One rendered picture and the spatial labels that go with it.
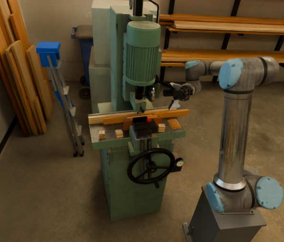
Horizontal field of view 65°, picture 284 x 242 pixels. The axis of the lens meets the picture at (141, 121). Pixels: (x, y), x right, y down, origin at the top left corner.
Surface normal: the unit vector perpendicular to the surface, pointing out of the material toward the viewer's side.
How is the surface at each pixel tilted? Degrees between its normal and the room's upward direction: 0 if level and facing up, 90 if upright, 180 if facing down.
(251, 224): 0
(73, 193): 0
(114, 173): 90
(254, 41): 90
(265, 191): 44
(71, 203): 0
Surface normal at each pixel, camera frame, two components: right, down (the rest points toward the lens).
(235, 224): 0.07, -0.80
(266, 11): 0.13, 0.60
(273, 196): 0.17, -0.16
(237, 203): 0.18, 0.31
